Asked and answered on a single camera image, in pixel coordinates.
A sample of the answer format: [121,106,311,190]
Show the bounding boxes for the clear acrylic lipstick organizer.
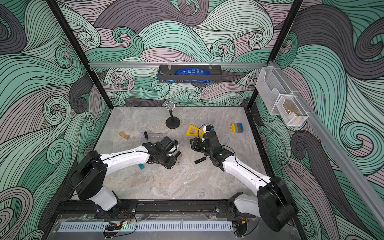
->
[140,131,167,143]

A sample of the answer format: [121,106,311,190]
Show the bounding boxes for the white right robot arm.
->
[190,131,298,232]

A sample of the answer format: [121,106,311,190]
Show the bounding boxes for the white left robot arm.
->
[71,137,181,212]

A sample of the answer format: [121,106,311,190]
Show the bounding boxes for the yellow triangle stencil block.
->
[186,125,204,137]

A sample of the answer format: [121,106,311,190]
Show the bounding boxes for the black microphone stand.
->
[166,110,181,129]

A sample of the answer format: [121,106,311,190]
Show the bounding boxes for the multicolour stacked toy bricks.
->
[231,123,244,133]

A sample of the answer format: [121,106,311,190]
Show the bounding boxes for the tan wooden block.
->
[119,131,130,140]

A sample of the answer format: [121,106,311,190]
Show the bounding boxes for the blue plastic object in tray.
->
[175,68,211,76]

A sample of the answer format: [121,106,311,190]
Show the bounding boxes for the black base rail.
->
[56,197,298,221]

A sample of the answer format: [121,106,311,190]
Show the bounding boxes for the black wall shelf tray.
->
[157,65,223,84]

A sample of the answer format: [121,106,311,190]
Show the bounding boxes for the white perforated cable duct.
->
[58,221,233,233]

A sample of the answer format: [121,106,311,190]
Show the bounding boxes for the clear wall bin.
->
[256,66,309,128]

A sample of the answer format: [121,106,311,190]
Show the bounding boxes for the aluminium rail back wall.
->
[89,62,267,69]

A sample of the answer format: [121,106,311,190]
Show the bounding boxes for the aluminium rail wall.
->
[89,62,267,69]
[268,61,384,229]

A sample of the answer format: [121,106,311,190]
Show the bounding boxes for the black corner frame post right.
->
[245,0,304,112]

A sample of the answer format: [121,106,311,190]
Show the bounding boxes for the black corner frame post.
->
[245,0,304,112]
[46,0,114,113]

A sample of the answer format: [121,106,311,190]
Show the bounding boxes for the aluminium rail right wall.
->
[268,61,384,229]

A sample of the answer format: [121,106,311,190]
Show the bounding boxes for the black corner frame post left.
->
[46,0,114,113]

